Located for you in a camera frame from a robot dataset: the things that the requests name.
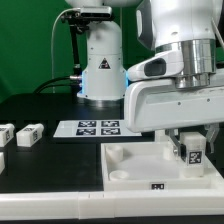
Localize white L-shaped fence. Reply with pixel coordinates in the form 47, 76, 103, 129
0, 156, 224, 222

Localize black camera stand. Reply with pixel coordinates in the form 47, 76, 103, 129
61, 11, 89, 75

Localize white sheet with markers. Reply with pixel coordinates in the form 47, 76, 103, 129
54, 120, 140, 138

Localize grey cable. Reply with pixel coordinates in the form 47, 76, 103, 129
50, 8, 81, 94

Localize white part left edge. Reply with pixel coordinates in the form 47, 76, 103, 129
0, 152, 5, 175

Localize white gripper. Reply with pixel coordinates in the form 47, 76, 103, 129
124, 50, 224, 161

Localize black cables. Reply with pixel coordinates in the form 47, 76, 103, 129
33, 75, 83, 95

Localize white square tabletop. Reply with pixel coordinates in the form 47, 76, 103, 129
101, 142, 224, 191

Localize camera on stand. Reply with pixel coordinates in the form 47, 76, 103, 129
80, 6, 112, 20

